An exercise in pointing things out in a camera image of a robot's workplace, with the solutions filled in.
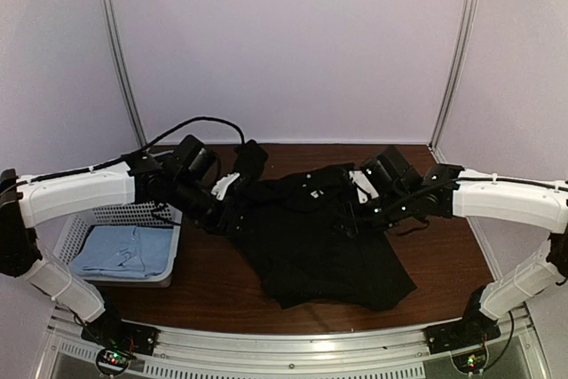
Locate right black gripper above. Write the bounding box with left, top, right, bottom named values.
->
left=330, top=190, right=413, bottom=241

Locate black long sleeve shirt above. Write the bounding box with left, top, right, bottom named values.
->
left=231, top=162, right=416, bottom=312

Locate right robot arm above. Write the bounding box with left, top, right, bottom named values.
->
left=340, top=146, right=567, bottom=345

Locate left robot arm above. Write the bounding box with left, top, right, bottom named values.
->
left=1, top=135, right=268, bottom=347

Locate white plastic mesh basket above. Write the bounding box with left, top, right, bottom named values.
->
left=53, top=202, right=182, bottom=288

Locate folded light blue shirt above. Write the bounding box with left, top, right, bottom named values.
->
left=69, top=225, right=173, bottom=280

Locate right circuit board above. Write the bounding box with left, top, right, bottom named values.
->
left=452, top=350, right=488, bottom=375

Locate circuit board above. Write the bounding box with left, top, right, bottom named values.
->
left=452, top=350, right=488, bottom=375
left=95, top=348, right=136, bottom=375

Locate left circuit board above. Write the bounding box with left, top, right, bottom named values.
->
left=95, top=348, right=136, bottom=375

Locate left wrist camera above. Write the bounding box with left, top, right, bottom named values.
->
left=210, top=172, right=241, bottom=201

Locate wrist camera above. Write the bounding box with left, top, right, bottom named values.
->
left=210, top=172, right=241, bottom=201
left=349, top=170, right=379, bottom=204

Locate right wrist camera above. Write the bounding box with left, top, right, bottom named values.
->
left=349, top=170, right=379, bottom=204

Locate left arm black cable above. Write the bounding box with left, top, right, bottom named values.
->
left=91, top=115, right=248, bottom=171

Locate front aluminium rail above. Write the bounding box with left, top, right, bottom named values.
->
left=43, top=303, right=540, bottom=379

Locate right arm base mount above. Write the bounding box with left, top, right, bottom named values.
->
left=424, top=315, right=501, bottom=354

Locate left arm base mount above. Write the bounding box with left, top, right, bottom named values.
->
left=75, top=316, right=158, bottom=356

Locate left aluminium corner post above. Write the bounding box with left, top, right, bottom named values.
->
left=100, top=0, right=147, bottom=146

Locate aluminium corner post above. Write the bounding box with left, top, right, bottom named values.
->
left=100, top=0, right=147, bottom=146
left=429, top=0, right=478, bottom=152

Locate right aluminium corner post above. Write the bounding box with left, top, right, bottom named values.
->
left=429, top=0, right=478, bottom=152

